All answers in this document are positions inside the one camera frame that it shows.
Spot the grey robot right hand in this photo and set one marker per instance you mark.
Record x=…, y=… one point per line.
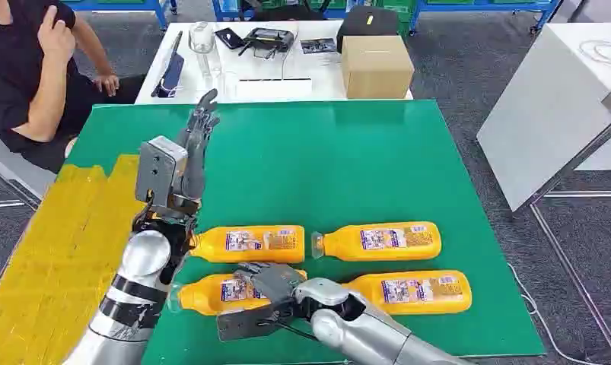
x=275, y=282

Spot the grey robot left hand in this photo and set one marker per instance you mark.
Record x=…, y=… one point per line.
x=196, y=151

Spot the orange drink bottle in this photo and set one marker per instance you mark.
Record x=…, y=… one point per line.
x=345, y=247
x=209, y=247
x=365, y=294
x=204, y=297

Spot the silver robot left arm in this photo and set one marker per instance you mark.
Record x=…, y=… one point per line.
x=144, y=262

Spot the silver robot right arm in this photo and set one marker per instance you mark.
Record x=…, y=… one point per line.
x=365, y=332

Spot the blue tablet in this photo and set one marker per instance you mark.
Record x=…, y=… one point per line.
x=171, y=73

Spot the long white box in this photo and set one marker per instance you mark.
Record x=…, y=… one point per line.
x=275, y=89

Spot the clear glass jar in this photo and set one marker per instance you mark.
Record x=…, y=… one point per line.
x=202, y=40

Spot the black phone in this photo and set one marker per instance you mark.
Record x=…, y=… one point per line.
x=229, y=38

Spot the green mat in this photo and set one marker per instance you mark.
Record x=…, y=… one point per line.
x=335, y=176

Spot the black remote controller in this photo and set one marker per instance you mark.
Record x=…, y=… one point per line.
x=267, y=39

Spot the blue metal rack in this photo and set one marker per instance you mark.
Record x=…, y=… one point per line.
x=133, y=5
x=486, y=6
x=219, y=10

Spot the white table with clutter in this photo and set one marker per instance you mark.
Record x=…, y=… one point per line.
x=325, y=75

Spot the printed photo card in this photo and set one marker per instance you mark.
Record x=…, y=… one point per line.
x=318, y=46

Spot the yellow sheet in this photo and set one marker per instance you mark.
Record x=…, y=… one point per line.
x=48, y=252

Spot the pale grey desk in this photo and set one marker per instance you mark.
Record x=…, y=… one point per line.
x=13, y=169

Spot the brown cardboard box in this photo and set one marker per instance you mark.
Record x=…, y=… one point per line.
x=375, y=68

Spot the black bag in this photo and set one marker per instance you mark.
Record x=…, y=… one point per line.
x=355, y=30

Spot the person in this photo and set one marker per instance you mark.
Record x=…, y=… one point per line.
x=13, y=60

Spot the green crate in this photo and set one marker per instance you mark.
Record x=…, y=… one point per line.
x=403, y=12

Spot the white table with metal legs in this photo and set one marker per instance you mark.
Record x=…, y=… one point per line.
x=547, y=111

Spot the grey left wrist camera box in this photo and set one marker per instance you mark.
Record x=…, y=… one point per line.
x=159, y=166

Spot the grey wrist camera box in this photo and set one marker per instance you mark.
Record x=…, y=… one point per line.
x=249, y=325
x=159, y=166

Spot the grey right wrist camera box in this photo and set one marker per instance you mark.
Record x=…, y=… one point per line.
x=249, y=325

